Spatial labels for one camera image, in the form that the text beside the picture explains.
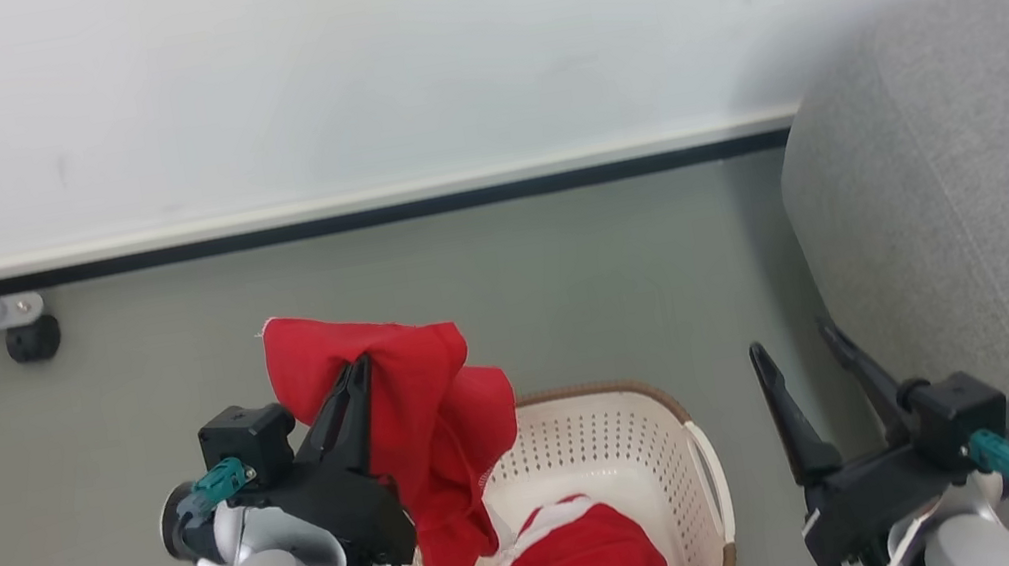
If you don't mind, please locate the plain red garment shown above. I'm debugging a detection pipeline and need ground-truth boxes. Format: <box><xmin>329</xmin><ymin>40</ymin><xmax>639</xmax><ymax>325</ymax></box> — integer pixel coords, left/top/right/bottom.
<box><xmin>256</xmin><ymin>282</ymin><xmax>543</xmax><ymax>566</ymax></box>

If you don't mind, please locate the white and black baseboard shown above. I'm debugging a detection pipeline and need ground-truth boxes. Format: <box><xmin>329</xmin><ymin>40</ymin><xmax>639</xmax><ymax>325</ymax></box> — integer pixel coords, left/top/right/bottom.
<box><xmin>0</xmin><ymin>110</ymin><xmax>813</xmax><ymax>296</ymax></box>

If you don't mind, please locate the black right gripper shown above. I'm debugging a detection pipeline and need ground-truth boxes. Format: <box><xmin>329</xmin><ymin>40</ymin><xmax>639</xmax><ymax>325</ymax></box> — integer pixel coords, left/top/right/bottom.
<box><xmin>745</xmin><ymin>301</ymin><xmax>975</xmax><ymax>566</ymax></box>

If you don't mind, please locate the cream perforated laundry basket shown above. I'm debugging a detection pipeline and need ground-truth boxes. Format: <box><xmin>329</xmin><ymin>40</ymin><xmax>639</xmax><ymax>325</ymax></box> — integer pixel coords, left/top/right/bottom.
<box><xmin>364</xmin><ymin>365</ymin><xmax>744</xmax><ymax>566</ymax></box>

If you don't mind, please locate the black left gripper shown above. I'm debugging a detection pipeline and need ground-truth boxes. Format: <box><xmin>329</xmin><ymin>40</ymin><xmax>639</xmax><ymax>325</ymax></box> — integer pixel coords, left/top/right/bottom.
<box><xmin>211</xmin><ymin>349</ymin><xmax>424</xmax><ymax>566</ymax></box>

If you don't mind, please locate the dark caster wheel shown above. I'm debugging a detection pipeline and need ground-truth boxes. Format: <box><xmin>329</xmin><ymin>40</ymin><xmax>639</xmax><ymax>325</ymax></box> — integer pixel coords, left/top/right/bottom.
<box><xmin>2</xmin><ymin>311</ymin><xmax>67</xmax><ymax>367</ymax></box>

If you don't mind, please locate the grey fabric sofa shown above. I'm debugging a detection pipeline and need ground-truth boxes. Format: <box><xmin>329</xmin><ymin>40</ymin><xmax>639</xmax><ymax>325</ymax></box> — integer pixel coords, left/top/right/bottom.
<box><xmin>752</xmin><ymin>0</ymin><xmax>1009</xmax><ymax>566</ymax></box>

